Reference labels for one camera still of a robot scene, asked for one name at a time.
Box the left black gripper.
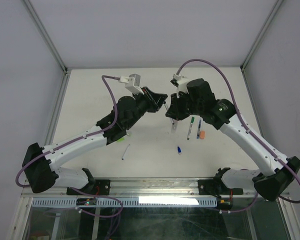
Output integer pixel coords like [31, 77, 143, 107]
[126, 89, 169, 131]

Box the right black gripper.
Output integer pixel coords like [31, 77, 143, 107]
[167, 88, 204, 120]

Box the white marker green end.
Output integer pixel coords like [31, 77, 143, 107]
[163, 102, 174, 123]

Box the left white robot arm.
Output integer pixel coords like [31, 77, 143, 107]
[22, 87, 168, 195]

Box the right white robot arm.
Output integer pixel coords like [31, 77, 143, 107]
[165, 77, 300, 201]

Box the orange pen cap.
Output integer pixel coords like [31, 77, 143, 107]
[199, 130, 206, 140]

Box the blue white pen cap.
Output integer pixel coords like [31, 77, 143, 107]
[177, 146, 182, 155]

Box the white pen blue tip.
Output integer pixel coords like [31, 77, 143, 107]
[121, 144, 130, 160]

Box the orange tip clear marker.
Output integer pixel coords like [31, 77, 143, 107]
[170, 121, 178, 134]

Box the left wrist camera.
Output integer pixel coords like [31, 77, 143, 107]
[119, 73, 144, 95]

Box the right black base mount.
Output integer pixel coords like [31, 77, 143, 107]
[197, 178, 244, 198]

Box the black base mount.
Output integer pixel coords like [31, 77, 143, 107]
[66, 179, 111, 196]
[197, 178, 244, 198]

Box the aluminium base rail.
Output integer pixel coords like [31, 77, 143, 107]
[21, 177, 255, 198]

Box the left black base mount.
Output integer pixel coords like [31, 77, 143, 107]
[66, 179, 111, 196]

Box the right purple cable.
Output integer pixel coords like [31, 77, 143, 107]
[176, 58, 300, 214]

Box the slotted cable duct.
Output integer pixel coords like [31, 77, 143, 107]
[32, 196, 218, 208]

